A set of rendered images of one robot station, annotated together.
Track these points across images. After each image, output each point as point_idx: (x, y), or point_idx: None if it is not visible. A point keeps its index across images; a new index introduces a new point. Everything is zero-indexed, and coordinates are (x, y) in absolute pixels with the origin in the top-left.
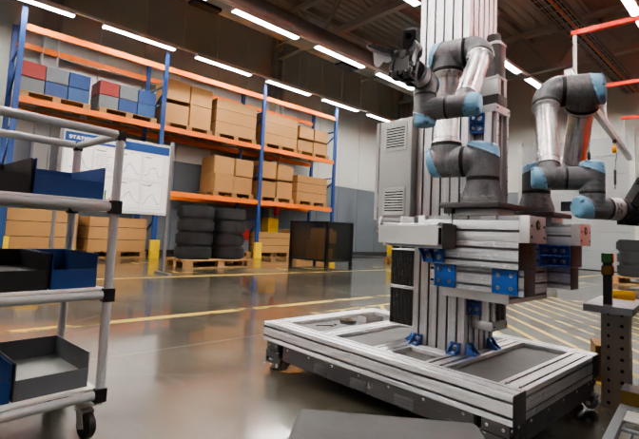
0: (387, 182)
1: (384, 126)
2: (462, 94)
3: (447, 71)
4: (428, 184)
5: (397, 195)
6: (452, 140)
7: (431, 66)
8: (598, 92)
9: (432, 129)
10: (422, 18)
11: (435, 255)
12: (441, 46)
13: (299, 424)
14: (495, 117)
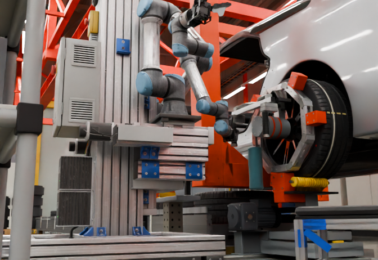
0: (74, 93)
1: (71, 42)
2: (205, 42)
3: (158, 20)
4: (110, 101)
5: (86, 105)
6: (161, 70)
7: (145, 11)
8: (210, 63)
9: (113, 57)
10: None
11: (151, 152)
12: (155, 0)
13: (320, 206)
14: None
